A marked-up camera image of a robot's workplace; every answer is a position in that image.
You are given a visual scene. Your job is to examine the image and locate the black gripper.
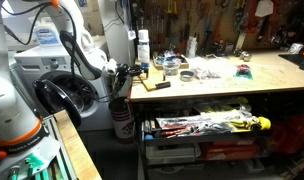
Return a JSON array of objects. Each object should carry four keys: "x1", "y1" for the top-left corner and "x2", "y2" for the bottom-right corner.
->
[{"x1": 115, "y1": 63, "x2": 150, "y2": 78}]

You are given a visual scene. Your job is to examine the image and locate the wooden chopping board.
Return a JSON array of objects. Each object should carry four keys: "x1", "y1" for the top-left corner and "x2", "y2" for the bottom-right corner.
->
[{"x1": 138, "y1": 66, "x2": 167, "y2": 92}]

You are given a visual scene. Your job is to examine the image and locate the clear plastic jar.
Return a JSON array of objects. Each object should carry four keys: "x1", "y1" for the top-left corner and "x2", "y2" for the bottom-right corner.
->
[{"x1": 162, "y1": 58, "x2": 182, "y2": 77}]

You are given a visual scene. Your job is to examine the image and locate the white hanging tag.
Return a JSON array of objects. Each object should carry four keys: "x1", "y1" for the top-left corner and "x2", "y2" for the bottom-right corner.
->
[{"x1": 126, "y1": 29, "x2": 137, "y2": 41}]

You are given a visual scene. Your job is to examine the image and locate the shallow wooden tray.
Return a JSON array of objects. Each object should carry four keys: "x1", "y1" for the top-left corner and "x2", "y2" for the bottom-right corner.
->
[{"x1": 152, "y1": 53, "x2": 190, "y2": 71}]

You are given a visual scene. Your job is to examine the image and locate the slim white bottle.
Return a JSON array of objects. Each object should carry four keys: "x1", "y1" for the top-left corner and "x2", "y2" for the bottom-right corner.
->
[{"x1": 186, "y1": 35, "x2": 198, "y2": 60}]

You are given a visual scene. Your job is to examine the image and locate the striped waste bucket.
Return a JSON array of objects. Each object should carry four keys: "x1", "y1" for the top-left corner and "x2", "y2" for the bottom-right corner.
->
[{"x1": 108, "y1": 96, "x2": 136, "y2": 145}]

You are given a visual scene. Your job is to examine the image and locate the clear plastic bags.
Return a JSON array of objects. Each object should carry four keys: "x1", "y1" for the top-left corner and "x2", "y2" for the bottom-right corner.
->
[{"x1": 191, "y1": 56, "x2": 238, "y2": 81}]

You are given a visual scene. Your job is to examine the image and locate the black tool drawer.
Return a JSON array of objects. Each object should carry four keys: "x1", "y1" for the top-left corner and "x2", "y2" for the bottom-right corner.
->
[{"x1": 140, "y1": 106, "x2": 273, "y2": 147}]

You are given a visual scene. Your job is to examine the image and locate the clear plastic storage bin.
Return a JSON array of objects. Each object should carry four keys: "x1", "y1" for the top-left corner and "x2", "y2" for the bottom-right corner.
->
[{"x1": 145, "y1": 143, "x2": 202, "y2": 166}]

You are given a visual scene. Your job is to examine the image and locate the black washing machine door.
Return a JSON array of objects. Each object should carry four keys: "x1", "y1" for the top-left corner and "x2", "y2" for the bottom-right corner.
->
[{"x1": 32, "y1": 78, "x2": 85, "y2": 129}]

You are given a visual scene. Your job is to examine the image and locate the large white detergent jug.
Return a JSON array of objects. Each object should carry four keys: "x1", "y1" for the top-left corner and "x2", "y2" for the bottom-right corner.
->
[{"x1": 28, "y1": 16, "x2": 65, "y2": 48}]

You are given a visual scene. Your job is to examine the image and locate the red and green small item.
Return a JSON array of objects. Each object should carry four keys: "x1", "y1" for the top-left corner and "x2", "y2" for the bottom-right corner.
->
[{"x1": 234, "y1": 64, "x2": 254, "y2": 80}]

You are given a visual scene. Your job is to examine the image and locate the chrome round object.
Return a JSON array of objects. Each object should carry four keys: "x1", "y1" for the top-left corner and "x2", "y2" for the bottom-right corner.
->
[{"x1": 239, "y1": 50, "x2": 253, "y2": 63}]

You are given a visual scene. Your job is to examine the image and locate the white washing machine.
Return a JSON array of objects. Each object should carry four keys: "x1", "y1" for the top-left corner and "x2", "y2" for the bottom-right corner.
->
[{"x1": 13, "y1": 41, "x2": 115, "y2": 133}]

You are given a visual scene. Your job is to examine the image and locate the red plastic case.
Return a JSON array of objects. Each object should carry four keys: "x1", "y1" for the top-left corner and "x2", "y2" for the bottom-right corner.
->
[{"x1": 200, "y1": 140, "x2": 260, "y2": 162}]

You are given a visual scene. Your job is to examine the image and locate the yellow power tool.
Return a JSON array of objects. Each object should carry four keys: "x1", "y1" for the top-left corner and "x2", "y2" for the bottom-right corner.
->
[{"x1": 230, "y1": 115, "x2": 272, "y2": 133}]

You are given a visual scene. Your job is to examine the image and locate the white paper sheet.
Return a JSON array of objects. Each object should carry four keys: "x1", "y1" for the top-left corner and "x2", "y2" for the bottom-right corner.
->
[{"x1": 254, "y1": 0, "x2": 274, "y2": 18}]

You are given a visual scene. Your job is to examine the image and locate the black metal workbench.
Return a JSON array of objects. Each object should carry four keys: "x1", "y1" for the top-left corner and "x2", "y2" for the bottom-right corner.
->
[{"x1": 128, "y1": 49, "x2": 304, "y2": 180}]

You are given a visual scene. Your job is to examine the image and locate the black tray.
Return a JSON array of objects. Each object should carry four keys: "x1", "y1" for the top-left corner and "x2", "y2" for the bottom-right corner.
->
[{"x1": 278, "y1": 53, "x2": 304, "y2": 73}]

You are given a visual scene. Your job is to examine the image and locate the white tape roll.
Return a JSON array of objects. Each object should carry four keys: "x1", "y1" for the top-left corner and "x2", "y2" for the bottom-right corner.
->
[{"x1": 288, "y1": 42, "x2": 304, "y2": 55}]

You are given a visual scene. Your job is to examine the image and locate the round metal ring tin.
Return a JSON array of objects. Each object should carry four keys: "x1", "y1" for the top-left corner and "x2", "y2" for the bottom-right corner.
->
[{"x1": 179, "y1": 70, "x2": 195, "y2": 83}]

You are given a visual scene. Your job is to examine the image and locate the pegboard tool wall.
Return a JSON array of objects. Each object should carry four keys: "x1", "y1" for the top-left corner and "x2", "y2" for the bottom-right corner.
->
[{"x1": 135, "y1": 0, "x2": 304, "y2": 56}]

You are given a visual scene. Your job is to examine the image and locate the green mount bracket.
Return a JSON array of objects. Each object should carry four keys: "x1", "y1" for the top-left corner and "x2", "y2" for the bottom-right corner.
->
[{"x1": 24, "y1": 152, "x2": 47, "y2": 175}]

